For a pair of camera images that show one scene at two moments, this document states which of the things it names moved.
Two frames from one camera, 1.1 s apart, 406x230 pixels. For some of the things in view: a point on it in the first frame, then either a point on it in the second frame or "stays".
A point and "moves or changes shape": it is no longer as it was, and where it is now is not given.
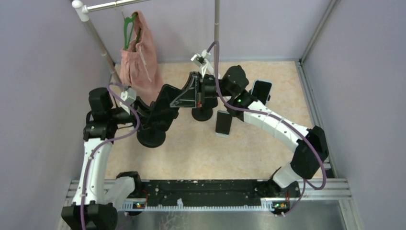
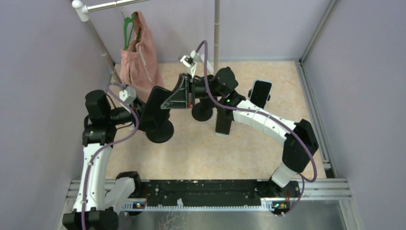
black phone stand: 202,114 stays
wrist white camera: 201,61 → 190,62
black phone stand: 153,124 moves or changes shape
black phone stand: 269,96 stays
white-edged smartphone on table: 223,124 stays
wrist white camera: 128,97 stays
